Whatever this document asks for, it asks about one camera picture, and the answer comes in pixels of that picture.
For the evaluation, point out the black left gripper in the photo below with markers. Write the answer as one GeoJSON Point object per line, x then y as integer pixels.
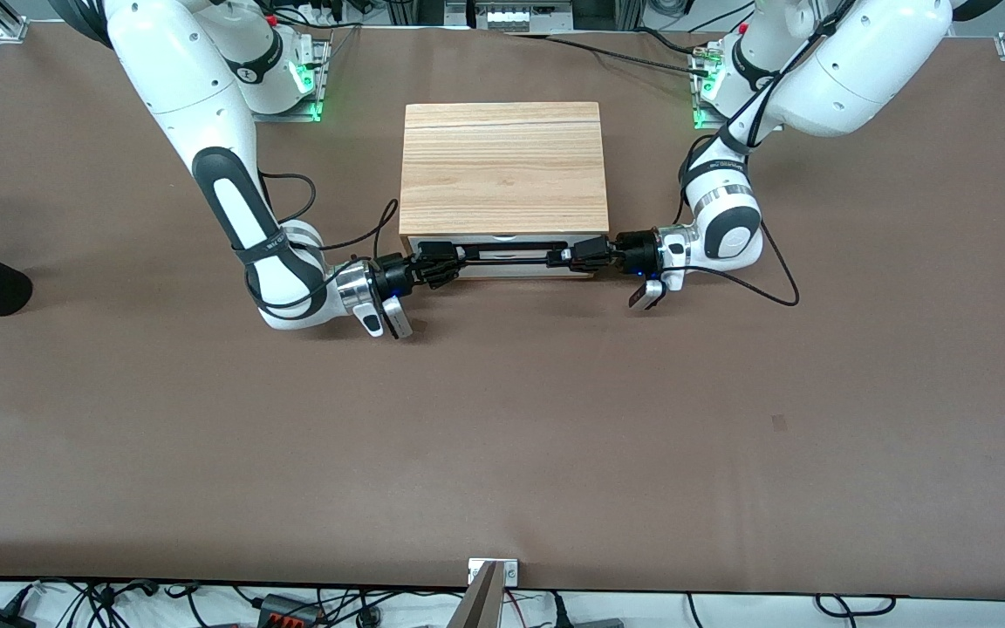
{"type": "Point", "coordinates": [638, 248]}

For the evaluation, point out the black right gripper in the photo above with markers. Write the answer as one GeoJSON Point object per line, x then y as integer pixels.
{"type": "Point", "coordinates": [393, 274]}

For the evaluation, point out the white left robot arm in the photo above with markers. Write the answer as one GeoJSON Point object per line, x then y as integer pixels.
{"type": "Point", "coordinates": [851, 70]}

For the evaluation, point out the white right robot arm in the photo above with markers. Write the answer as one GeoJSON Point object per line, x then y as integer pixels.
{"type": "Point", "coordinates": [180, 70]}

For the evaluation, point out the light wooden drawer cabinet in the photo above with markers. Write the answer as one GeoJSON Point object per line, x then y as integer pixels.
{"type": "Point", "coordinates": [502, 166]}

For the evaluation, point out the white power strip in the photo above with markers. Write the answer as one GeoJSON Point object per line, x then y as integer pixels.
{"type": "Point", "coordinates": [520, 16]}

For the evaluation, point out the black orange connector block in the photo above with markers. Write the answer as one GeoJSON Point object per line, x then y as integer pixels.
{"type": "Point", "coordinates": [289, 609]}

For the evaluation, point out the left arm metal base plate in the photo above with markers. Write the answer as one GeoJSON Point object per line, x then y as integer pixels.
{"type": "Point", "coordinates": [705, 109]}

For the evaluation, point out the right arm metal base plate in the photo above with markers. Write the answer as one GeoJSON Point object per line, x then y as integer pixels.
{"type": "Point", "coordinates": [315, 70]}

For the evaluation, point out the silver table edge bracket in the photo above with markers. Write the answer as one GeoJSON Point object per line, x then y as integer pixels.
{"type": "Point", "coordinates": [509, 571]}

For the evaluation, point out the grey camera mount beam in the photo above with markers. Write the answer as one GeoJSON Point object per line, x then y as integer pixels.
{"type": "Point", "coordinates": [481, 606]}

